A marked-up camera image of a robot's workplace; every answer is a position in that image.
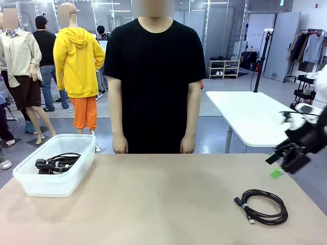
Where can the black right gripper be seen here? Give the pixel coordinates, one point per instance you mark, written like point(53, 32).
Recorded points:
point(309, 137)

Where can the person's left forearm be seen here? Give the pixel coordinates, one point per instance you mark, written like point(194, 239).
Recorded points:
point(192, 120)

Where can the person's right forearm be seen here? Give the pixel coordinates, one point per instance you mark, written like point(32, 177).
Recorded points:
point(117, 120)

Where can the person's left hand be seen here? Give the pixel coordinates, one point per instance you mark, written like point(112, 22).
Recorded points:
point(187, 145)

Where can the person's right hand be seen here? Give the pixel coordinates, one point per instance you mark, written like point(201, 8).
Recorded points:
point(120, 145)

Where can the white table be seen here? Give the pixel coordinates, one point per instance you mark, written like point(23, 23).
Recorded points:
point(242, 114)

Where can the black utility cart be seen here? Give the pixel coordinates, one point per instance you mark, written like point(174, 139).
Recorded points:
point(302, 94)

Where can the white item on cart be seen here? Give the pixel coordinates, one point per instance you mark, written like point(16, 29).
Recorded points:
point(313, 75)

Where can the black luggage bags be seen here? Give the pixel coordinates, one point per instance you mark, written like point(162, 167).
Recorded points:
point(246, 61)

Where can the white shoe rack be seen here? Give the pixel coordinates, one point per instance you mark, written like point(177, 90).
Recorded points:
point(224, 68)

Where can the orange cloth object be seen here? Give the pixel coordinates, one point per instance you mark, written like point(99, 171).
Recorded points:
point(202, 85)

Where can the beige hanging coat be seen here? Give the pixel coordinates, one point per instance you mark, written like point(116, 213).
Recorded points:
point(291, 48)

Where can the dark hanging jacket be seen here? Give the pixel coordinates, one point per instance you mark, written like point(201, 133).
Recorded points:
point(300, 48)

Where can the grey partition panel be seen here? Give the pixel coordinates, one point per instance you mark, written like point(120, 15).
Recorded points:
point(283, 46)

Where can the light blue hanging shirt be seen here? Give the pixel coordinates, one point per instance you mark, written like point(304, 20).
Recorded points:
point(314, 48)

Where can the black clothes rack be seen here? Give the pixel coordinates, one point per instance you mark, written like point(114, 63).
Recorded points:
point(313, 31)

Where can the person in black t-shirt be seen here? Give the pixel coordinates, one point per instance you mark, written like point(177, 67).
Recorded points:
point(153, 76)

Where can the mannequin in yellow hoodie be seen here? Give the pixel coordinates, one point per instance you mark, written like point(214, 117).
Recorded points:
point(76, 63)

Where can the clear plastic storage bin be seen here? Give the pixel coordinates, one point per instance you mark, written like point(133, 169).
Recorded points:
point(51, 183)

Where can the background person black shirt jeans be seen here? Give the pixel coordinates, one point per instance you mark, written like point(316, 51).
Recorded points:
point(44, 46)

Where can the person in dark trousers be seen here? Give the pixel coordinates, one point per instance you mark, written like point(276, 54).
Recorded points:
point(3, 122)

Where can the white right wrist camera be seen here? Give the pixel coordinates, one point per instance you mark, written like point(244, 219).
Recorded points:
point(299, 122)

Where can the black pole camera stand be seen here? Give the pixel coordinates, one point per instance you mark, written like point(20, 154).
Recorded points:
point(260, 63)

